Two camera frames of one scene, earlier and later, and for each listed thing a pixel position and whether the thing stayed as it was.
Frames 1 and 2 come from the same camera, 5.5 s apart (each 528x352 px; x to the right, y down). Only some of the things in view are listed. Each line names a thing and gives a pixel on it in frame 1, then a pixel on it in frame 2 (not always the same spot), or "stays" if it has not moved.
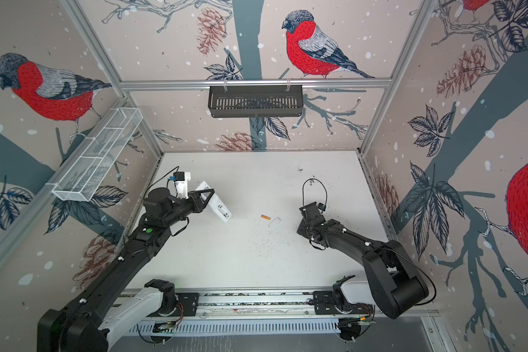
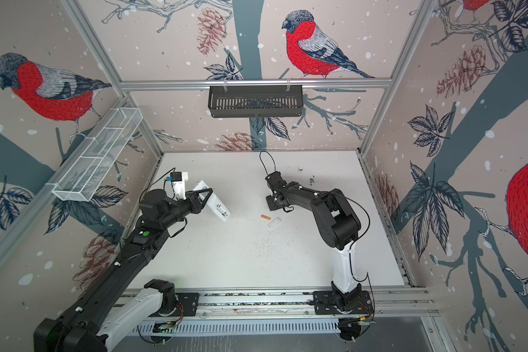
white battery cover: (274, 223) stays
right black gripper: (301, 226) to (272, 202)
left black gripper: (197, 202) stays
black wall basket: (256, 101) stays
